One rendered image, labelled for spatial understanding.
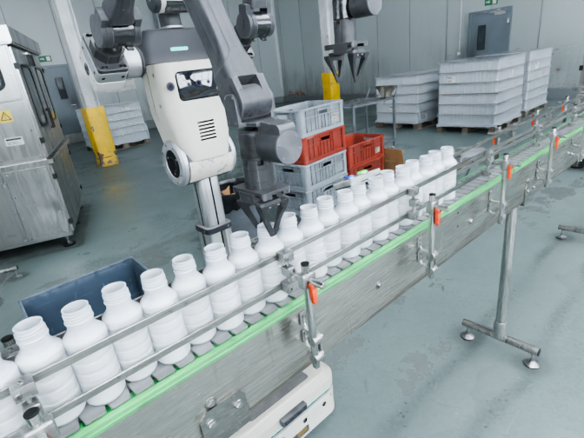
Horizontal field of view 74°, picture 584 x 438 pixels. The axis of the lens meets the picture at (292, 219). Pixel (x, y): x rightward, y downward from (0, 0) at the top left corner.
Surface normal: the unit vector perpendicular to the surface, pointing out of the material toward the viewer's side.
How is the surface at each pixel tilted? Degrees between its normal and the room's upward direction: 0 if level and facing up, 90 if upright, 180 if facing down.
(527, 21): 90
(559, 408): 0
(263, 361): 90
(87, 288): 90
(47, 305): 90
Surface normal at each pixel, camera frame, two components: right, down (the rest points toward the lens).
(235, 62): 0.54, -0.25
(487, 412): -0.11, -0.92
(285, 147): 0.66, 0.20
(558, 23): -0.74, 0.32
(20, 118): 0.40, 0.30
